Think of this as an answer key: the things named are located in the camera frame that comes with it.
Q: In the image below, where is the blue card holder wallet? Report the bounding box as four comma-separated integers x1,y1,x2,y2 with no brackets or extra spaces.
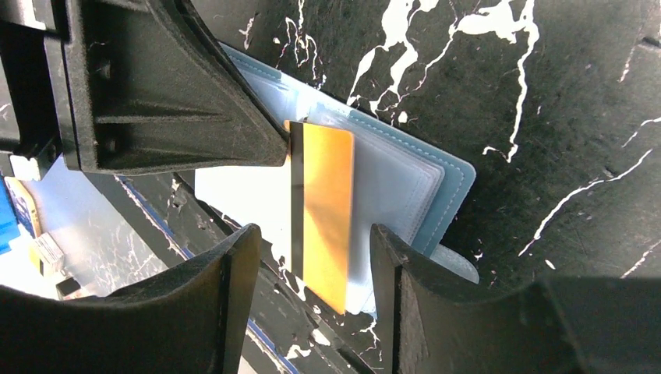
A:
194,47,479,315

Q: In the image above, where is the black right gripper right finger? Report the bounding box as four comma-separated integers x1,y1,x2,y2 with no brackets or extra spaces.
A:
369,224,660,373

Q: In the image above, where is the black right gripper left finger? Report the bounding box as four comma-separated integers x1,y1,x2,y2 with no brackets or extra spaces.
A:
1,224,262,373

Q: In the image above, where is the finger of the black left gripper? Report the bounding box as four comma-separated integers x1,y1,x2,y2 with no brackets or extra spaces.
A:
44,1,288,175

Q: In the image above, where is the gold black striped card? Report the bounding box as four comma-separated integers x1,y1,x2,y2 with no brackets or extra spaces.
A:
285,121,355,314

